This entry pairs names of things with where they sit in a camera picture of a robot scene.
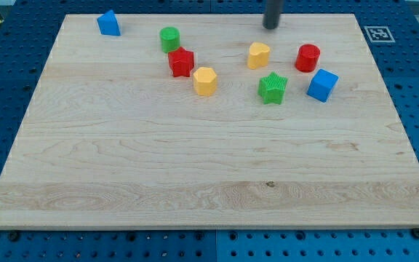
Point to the red cylinder block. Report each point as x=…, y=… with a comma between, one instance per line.
x=308, y=56

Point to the yellow heart block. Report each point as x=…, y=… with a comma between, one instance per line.
x=258, y=55

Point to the light wooden board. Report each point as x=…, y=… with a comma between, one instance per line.
x=112, y=140

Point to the blue cube block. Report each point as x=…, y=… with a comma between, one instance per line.
x=322, y=85

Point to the green cylinder block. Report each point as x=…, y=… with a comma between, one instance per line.
x=170, y=39

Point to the green star block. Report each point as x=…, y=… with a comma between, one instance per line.
x=272, y=88

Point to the red star block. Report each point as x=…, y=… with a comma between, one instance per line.
x=181, y=62

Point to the blue triangular prism block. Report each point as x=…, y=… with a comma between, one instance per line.
x=108, y=24

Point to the yellow hexagon block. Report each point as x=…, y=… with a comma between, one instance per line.
x=205, y=81

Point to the white fiducial marker tag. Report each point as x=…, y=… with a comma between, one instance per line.
x=379, y=34

